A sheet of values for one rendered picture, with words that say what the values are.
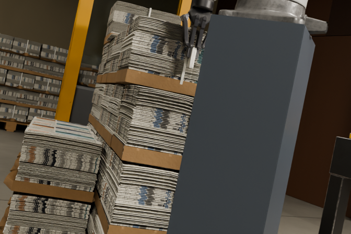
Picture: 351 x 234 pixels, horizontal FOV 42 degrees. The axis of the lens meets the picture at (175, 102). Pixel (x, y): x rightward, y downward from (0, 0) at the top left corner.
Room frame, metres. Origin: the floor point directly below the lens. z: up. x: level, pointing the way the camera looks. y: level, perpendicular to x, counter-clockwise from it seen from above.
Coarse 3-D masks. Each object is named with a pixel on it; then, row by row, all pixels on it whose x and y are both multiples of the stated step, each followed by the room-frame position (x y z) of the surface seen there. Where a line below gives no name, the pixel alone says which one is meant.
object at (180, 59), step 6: (180, 42) 1.54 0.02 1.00; (180, 48) 1.54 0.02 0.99; (186, 48) 1.55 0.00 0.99; (180, 54) 1.54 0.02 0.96; (180, 60) 1.54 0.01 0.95; (180, 66) 1.54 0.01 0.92; (186, 66) 1.55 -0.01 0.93; (174, 72) 1.53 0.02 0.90; (180, 72) 1.54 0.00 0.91; (186, 72) 1.54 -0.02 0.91; (174, 78) 1.54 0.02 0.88; (180, 78) 1.55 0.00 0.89; (186, 78) 1.55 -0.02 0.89
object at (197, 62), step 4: (204, 32) 1.56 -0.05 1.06; (204, 36) 1.56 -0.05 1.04; (200, 52) 1.56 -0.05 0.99; (200, 56) 1.56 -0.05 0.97; (196, 60) 1.56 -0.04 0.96; (200, 60) 1.56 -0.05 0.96; (196, 64) 1.55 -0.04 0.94; (200, 64) 1.55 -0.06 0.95; (196, 68) 1.55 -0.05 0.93; (192, 72) 1.55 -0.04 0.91; (196, 72) 1.55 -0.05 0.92; (192, 76) 1.55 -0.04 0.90; (196, 76) 1.56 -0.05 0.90; (192, 80) 1.56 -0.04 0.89; (196, 80) 1.56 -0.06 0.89; (188, 96) 1.57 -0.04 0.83; (192, 96) 1.56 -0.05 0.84
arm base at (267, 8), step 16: (240, 0) 1.01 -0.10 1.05; (256, 0) 0.97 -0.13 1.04; (272, 0) 0.96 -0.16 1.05; (288, 0) 0.96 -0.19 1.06; (240, 16) 0.97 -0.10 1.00; (256, 16) 0.96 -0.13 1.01; (272, 16) 0.95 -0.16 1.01; (288, 16) 0.93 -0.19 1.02; (304, 16) 0.98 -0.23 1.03; (320, 32) 0.99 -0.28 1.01
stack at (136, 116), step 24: (120, 96) 1.63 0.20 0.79; (144, 96) 1.34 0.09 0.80; (168, 96) 1.36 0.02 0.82; (120, 120) 1.53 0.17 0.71; (144, 120) 1.35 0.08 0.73; (168, 120) 1.36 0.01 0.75; (144, 144) 1.34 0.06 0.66; (168, 144) 1.36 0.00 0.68; (120, 168) 1.35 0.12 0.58; (144, 168) 1.35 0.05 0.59; (168, 168) 1.39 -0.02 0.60; (120, 192) 1.34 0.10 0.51; (144, 192) 1.36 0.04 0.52; (168, 192) 1.38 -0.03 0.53; (96, 216) 1.60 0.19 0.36; (120, 216) 1.33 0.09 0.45; (144, 216) 1.35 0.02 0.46; (168, 216) 1.37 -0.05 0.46
